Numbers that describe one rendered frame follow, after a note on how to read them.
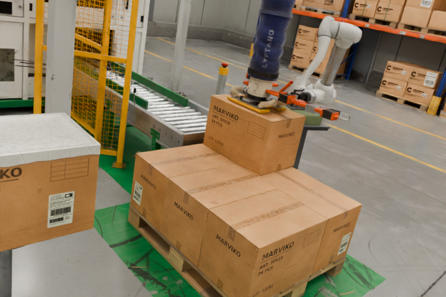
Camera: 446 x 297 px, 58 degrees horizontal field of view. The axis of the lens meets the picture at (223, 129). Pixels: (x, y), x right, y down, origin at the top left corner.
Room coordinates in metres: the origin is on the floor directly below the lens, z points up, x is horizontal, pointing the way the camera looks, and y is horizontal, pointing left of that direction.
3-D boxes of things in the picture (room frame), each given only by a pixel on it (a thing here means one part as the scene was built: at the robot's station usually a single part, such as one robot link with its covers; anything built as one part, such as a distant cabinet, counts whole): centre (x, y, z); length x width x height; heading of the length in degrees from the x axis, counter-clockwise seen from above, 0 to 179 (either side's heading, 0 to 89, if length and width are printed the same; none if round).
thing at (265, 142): (2.89, -0.22, 0.74); 0.60 x 0.40 x 0.40; 48
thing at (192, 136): (3.15, 0.05, 0.58); 0.70 x 0.03 x 0.06; 135
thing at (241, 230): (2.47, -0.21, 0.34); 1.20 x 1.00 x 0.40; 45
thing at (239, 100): (2.81, -0.14, 0.98); 0.34 x 0.10 x 0.05; 47
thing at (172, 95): (4.42, 0.93, 0.60); 1.60 x 0.10 x 0.09; 45
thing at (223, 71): (3.91, 0.10, 0.50); 0.07 x 0.07 x 1.00; 45
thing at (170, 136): (3.75, 1.10, 0.50); 2.31 x 0.05 x 0.19; 45
